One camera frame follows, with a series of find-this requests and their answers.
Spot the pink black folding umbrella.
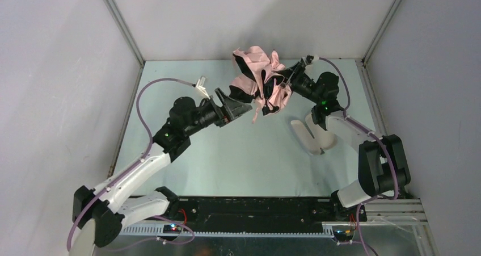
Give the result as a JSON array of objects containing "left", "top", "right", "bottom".
[{"left": 229, "top": 46, "right": 292, "bottom": 123}]

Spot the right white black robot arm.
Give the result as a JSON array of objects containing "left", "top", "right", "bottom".
[{"left": 280, "top": 56, "right": 411, "bottom": 208}]

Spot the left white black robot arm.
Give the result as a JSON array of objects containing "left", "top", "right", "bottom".
[{"left": 73, "top": 88, "right": 252, "bottom": 247}]

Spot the open grey umbrella case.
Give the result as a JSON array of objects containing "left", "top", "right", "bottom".
[{"left": 290, "top": 114, "right": 336, "bottom": 156}]

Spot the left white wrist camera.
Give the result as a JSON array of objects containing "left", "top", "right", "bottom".
[{"left": 193, "top": 76, "right": 212, "bottom": 99}]

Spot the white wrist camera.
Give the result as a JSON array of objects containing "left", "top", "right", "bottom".
[
  {"left": 304, "top": 54, "right": 320, "bottom": 69},
  {"left": 193, "top": 76, "right": 212, "bottom": 99}
]

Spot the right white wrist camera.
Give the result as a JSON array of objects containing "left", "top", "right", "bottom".
[{"left": 304, "top": 54, "right": 320, "bottom": 69}]

